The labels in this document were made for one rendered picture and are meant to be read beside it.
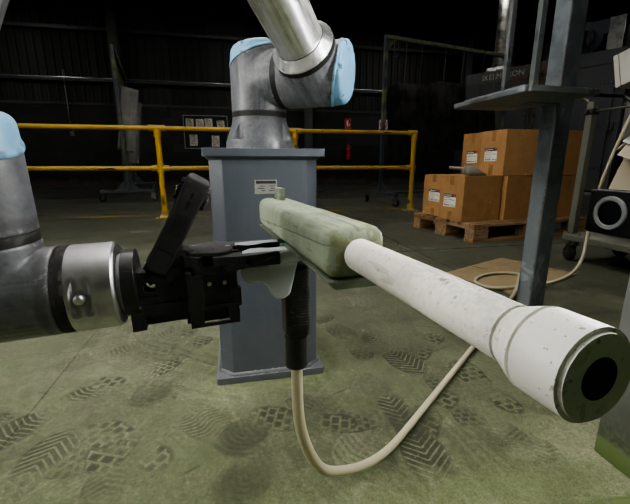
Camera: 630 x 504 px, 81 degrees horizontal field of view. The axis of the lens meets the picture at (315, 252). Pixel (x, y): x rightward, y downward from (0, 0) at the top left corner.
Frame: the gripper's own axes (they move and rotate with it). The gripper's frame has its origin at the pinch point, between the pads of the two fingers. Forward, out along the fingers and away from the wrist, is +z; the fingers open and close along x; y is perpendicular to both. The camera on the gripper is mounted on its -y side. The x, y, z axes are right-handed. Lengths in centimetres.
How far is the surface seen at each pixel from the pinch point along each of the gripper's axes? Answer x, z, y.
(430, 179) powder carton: -247, 198, 0
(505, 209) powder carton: -196, 234, 25
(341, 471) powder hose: -6.2, 6.9, 39.9
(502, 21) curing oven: -698, 708, -334
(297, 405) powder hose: -0.2, -1.6, 21.7
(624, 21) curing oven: -517, 834, -280
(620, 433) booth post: 1, 64, 44
